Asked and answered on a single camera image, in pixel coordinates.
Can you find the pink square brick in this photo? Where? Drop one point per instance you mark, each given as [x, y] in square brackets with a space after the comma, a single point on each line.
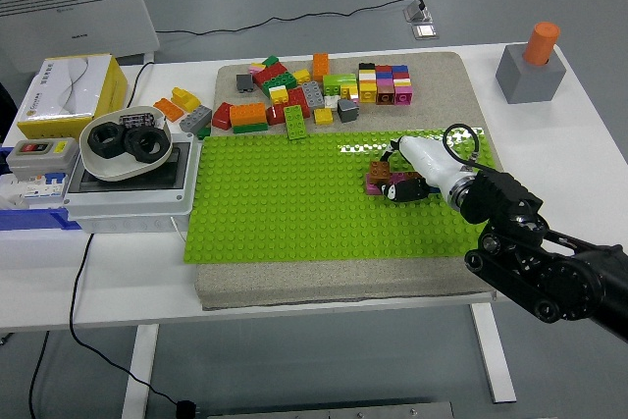
[373, 188]
[402, 176]

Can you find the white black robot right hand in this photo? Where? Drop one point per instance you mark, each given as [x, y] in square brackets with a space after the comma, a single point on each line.
[427, 161]

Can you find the tall orange brick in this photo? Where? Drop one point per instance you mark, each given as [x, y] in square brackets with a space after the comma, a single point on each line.
[321, 66]

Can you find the orange cylinder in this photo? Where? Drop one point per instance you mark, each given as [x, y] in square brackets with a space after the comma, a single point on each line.
[539, 43]

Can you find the dark grey sloped brick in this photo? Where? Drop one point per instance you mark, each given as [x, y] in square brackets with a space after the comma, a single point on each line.
[347, 110]

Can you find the yellow stepped brick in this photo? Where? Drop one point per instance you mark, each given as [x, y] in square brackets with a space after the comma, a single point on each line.
[185, 97]

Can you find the large black nut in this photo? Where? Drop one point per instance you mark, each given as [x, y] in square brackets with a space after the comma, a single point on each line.
[98, 149]
[132, 144]

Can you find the white bowl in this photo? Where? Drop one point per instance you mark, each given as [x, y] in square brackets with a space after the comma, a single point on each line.
[113, 169]

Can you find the grey-brown foam mat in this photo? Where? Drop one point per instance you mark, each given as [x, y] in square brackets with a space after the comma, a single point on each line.
[343, 284]

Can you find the grey long brick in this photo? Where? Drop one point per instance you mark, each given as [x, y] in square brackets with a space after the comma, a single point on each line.
[195, 120]
[312, 93]

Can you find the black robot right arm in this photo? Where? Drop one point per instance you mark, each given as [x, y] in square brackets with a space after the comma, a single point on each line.
[500, 193]

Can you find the red flat brick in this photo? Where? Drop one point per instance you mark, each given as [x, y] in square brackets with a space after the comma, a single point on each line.
[383, 68]

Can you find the small green brick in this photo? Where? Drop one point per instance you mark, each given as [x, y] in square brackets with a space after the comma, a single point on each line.
[203, 133]
[270, 61]

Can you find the blue flat brick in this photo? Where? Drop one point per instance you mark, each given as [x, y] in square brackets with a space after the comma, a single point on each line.
[384, 75]

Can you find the white table leg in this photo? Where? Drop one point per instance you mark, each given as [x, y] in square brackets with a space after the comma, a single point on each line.
[142, 370]
[495, 355]

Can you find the grey block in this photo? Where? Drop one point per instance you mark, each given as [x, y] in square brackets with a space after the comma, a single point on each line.
[530, 83]

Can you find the pink white yellow brick stack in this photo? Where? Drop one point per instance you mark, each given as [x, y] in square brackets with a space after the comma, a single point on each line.
[403, 94]

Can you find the lime green long plate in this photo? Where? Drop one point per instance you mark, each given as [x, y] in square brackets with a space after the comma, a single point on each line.
[296, 120]

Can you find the dark green long plate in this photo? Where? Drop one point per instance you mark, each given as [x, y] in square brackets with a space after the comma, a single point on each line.
[250, 128]

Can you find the white flat brick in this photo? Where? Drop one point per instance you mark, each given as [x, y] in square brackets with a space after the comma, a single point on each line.
[367, 76]

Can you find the white panel heater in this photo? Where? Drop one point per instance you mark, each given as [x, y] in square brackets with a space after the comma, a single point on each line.
[73, 16]

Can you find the red square brick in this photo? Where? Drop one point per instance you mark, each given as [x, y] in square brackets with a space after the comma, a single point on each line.
[401, 75]

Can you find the grey push-button switch box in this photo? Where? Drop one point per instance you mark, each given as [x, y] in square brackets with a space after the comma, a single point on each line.
[44, 159]

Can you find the large lime green brick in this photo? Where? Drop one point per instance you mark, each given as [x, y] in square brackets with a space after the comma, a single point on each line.
[339, 83]

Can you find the yellow tissue box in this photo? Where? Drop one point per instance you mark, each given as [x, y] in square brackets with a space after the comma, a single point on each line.
[64, 90]

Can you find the red long brick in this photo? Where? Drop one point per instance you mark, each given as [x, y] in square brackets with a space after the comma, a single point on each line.
[276, 114]

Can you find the black flat brick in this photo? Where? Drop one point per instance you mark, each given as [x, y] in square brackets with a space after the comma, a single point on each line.
[366, 66]

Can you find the small black purple part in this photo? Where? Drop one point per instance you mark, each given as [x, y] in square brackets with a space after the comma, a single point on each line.
[137, 120]

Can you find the pink flat brick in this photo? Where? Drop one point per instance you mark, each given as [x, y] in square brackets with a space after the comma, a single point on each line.
[385, 82]

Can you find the green studded baseplate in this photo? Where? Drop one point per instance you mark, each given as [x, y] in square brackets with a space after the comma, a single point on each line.
[294, 203]

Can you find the open metal floor socket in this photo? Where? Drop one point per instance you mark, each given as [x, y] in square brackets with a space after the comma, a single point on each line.
[418, 13]

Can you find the large red brick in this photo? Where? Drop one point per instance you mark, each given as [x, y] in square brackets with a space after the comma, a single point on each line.
[270, 73]

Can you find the closed metal floor socket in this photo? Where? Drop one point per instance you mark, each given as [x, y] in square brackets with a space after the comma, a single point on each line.
[425, 31]

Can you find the grey electrical enclosure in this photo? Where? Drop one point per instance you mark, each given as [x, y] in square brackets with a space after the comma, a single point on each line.
[127, 203]

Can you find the orange long brick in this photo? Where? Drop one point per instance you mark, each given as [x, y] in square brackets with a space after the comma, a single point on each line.
[247, 114]

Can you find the yellow square brick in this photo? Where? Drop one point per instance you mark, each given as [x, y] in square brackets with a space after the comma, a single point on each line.
[368, 91]

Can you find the blue plastic bin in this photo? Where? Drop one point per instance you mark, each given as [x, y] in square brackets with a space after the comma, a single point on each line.
[29, 219]

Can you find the dark green long brick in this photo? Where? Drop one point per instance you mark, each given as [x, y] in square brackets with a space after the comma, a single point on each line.
[280, 82]

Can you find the small yellow white brick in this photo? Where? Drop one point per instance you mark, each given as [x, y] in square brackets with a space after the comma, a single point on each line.
[349, 91]

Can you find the red sloped brick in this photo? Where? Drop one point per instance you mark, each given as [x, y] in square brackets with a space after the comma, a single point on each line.
[222, 116]

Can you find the brown square brick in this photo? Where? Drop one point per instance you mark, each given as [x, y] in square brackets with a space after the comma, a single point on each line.
[385, 96]
[379, 171]

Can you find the orange plate brick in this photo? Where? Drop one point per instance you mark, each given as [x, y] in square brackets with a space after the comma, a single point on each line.
[168, 107]

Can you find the white blue circuit breaker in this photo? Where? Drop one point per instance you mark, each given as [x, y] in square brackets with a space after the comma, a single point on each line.
[44, 188]

